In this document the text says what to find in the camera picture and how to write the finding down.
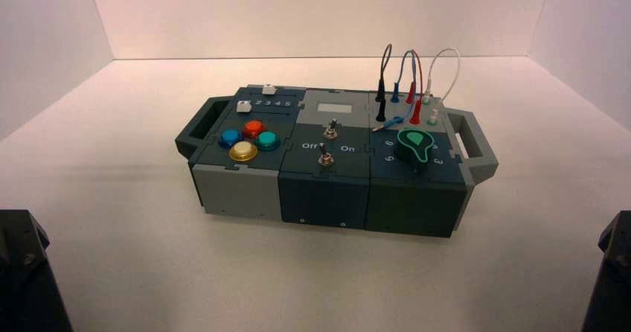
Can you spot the white square slider knob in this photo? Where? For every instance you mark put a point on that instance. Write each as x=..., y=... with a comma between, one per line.
x=268, y=89
x=244, y=106

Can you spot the dark teal grey task box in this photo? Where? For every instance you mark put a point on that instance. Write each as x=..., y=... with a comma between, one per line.
x=323, y=196

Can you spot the grey rectangular display screen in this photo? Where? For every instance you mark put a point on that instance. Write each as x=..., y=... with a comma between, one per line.
x=334, y=108

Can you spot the teal round push button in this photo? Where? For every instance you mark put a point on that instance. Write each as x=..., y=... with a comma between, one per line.
x=268, y=140

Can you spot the red round push button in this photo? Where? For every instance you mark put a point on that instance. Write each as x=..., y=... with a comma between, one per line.
x=254, y=128

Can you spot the yellow round push button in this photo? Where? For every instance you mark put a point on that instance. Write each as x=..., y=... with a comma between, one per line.
x=243, y=151

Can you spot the blue round push button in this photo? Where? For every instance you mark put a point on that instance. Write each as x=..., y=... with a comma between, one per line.
x=230, y=138

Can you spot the black green rotary knob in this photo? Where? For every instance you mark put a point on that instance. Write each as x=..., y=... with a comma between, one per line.
x=415, y=148

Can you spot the metal toggle switch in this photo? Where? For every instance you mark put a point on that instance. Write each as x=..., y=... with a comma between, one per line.
x=324, y=156
x=330, y=129

